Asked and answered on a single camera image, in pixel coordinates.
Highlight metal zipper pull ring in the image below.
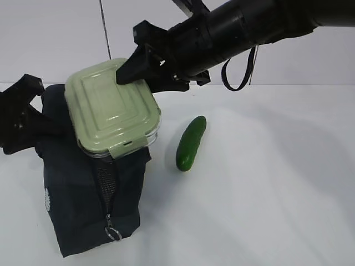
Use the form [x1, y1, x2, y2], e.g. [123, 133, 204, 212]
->
[104, 212, 123, 242]

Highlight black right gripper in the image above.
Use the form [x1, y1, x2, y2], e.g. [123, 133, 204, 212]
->
[116, 20, 211, 94]

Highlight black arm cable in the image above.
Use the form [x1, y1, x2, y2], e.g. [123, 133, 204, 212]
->
[221, 45, 257, 91]

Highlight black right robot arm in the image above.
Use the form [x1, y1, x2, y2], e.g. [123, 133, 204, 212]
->
[116, 0, 354, 93]

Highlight glass container with green lid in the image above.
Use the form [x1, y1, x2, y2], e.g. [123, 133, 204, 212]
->
[64, 58, 161, 159]

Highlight green cucumber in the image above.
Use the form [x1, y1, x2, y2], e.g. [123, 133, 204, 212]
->
[175, 116, 207, 172]

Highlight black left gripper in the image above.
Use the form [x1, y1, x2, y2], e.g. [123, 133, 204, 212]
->
[1, 74, 75, 154]

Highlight dark navy insulated lunch bag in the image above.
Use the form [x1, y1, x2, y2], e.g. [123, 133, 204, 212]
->
[35, 84, 151, 257]

